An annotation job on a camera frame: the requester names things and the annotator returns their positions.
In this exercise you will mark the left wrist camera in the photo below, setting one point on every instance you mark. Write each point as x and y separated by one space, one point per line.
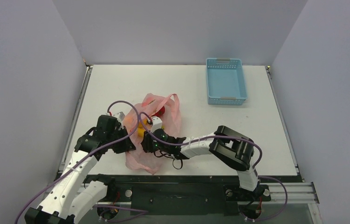
119 116

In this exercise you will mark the red fake apple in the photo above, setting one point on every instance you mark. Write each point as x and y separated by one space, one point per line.
160 112

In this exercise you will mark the fake orange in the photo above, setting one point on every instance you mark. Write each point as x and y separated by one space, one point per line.
130 120

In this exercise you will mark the light blue plastic basket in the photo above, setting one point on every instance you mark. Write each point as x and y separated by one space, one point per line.
225 81

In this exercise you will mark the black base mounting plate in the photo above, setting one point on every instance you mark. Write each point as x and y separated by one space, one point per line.
181 194

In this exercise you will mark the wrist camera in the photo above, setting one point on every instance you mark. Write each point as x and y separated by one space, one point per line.
119 116
156 123

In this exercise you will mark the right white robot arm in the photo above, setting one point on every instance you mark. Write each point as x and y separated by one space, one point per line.
232 148

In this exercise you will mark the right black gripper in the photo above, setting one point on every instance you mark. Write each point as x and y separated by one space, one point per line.
147 143

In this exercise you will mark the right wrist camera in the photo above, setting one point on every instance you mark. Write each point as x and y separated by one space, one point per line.
156 123

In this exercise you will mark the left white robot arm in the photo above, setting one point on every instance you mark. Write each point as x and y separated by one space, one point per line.
65 204

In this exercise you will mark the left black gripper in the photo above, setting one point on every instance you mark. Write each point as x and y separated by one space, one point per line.
127 146

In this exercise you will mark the pink plastic bag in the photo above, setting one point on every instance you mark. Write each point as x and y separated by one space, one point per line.
165 108

